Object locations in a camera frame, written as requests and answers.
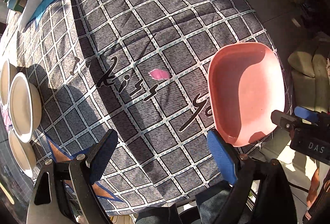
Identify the grey checked star tablecloth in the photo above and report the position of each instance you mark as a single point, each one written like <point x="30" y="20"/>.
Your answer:
<point x="138" y="67"/>

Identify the pink square plate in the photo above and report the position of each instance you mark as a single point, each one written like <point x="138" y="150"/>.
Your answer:
<point x="245" y="86"/>

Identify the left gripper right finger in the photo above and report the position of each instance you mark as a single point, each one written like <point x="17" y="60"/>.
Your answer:
<point x="274" y="202"/>

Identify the large white paper bowl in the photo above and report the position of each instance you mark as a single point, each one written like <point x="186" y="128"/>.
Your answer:
<point x="24" y="107"/>

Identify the olive green sofa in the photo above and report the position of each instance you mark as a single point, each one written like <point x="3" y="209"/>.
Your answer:
<point x="309" y="72"/>

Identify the person's grey trouser legs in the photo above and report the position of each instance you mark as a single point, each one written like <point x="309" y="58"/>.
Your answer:
<point x="219" y="200"/>

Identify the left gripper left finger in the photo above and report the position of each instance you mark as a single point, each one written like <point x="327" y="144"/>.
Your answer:
<point x="49" y="201"/>

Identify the person's right hand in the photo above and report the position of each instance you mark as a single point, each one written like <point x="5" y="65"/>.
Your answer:
<point x="318" y="199"/>

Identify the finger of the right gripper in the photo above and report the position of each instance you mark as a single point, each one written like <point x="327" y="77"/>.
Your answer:
<point x="285" y="121"/>
<point x="306" y="114"/>

